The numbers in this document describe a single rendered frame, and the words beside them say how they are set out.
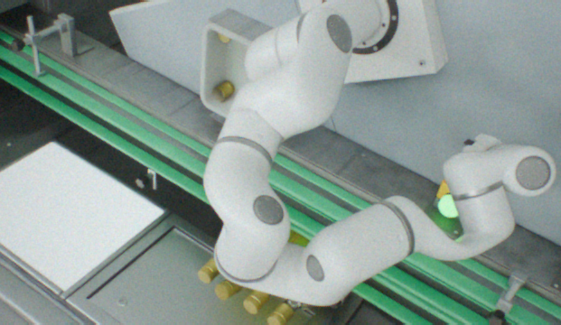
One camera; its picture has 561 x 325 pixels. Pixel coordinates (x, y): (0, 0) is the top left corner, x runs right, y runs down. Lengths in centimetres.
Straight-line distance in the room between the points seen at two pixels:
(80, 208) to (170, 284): 32
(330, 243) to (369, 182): 53
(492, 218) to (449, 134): 38
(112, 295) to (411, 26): 83
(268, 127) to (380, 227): 20
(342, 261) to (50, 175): 106
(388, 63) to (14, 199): 95
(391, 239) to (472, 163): 19
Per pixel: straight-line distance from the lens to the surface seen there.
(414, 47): 119
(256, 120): 86
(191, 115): 158
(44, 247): 154
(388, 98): 133
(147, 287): 145
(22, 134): 190
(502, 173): 97
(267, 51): 95
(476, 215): 96
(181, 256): 150
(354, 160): 137
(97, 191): 165
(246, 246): 78
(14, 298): 147
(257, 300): 126
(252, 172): 80
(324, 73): 86
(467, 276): 125
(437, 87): 127
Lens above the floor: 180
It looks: 41 degrees down
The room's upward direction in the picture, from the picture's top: 132 degrees counter-clockwise
